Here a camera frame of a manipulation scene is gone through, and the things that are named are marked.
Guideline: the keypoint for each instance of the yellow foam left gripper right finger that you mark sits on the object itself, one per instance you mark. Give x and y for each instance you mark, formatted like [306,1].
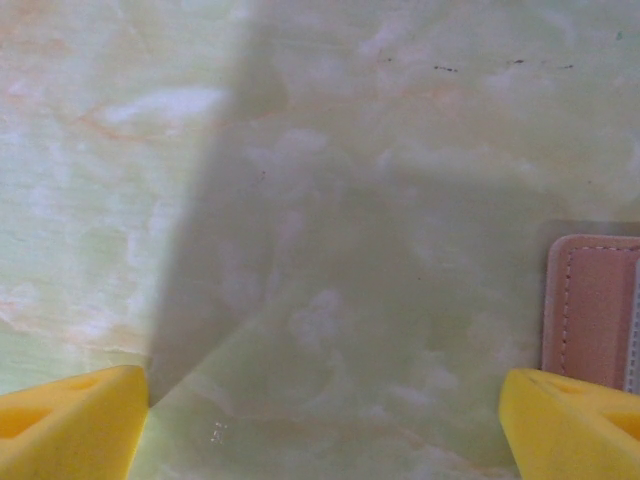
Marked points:
[575,430]

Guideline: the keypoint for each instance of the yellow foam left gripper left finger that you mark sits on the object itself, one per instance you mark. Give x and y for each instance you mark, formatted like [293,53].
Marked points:
[75,430]

